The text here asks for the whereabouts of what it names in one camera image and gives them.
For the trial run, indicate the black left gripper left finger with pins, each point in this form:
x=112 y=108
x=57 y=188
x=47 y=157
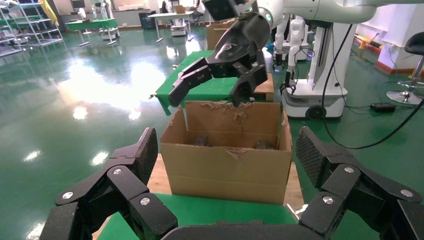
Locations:
x=126 y=185

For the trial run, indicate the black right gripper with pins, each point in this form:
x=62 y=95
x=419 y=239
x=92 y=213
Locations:
x=242 y=39

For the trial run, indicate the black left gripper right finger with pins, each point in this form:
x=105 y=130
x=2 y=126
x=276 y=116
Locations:
x=348 y=185

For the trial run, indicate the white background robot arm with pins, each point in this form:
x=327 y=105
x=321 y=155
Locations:
x=295 y=43
x=281 y=39

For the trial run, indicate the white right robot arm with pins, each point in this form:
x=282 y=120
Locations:
x=331 y=10

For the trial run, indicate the background cardboard box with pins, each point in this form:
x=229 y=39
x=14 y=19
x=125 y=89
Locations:
x=215 y=36

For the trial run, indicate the large open cardboard carton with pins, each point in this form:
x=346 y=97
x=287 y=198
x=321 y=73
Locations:
x=225 y=175

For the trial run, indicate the green cloth on side table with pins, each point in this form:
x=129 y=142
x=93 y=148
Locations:
x=212 y=89

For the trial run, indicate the wooden board on side table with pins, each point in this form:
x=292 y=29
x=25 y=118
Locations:
x=265 y=89

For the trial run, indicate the small white background robot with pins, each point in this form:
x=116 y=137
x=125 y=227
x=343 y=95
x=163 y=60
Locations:
x=109 y=33
x=179 y=30

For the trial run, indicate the silver binder clip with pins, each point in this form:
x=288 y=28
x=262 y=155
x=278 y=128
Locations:
x=152 y=96

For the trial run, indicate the white background table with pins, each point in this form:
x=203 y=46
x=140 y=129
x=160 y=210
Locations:
x=169 y=15

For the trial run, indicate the black power adapter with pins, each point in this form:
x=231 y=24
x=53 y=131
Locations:
x=382 y=107

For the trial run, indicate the black bin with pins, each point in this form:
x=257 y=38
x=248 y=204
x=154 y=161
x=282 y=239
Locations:
x=147 y=21

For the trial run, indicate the white wheeled background robot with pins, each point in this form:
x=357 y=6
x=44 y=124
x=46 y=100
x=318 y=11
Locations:
x=328 y=66

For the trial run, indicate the green covered background table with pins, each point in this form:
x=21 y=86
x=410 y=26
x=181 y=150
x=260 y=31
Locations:
x=92 y=24

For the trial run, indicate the orange bench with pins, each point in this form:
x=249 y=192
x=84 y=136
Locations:
x=364 y=41

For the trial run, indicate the black bar stool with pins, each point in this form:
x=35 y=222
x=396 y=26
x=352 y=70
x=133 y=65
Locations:
x=415 y=43

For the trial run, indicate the metal shelf rack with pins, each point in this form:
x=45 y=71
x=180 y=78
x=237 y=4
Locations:
x=49 y=33

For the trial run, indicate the yellow hanging cloth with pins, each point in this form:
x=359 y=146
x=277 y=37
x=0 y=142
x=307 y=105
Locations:
x=49 y=11

